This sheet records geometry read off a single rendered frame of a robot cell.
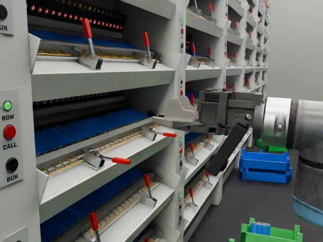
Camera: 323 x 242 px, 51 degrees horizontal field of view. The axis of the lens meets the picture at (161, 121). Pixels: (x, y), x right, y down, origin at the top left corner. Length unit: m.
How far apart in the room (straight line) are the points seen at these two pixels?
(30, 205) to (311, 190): 0.46
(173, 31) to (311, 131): 0.57
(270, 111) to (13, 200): 0.43
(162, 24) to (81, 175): 0.58
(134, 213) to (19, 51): 0.56
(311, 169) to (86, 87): 0.42
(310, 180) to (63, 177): 0.43
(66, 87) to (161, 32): 0.54
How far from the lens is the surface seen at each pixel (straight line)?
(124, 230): 0.84
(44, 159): 0.60
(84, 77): 0.60
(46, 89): 0.54
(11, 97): 0.47
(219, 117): 0.63
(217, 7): 1.74
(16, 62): 0.48
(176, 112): 0.65
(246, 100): 0.65
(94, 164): 0.67
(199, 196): 1.54
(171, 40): 1.04
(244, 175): 2.26
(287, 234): 1.56
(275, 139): 0.62
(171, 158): 1.07
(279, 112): 0.61
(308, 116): 0.61
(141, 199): 0.96
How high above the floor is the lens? 0.73
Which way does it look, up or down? 9 degrees down
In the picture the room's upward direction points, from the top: straight up
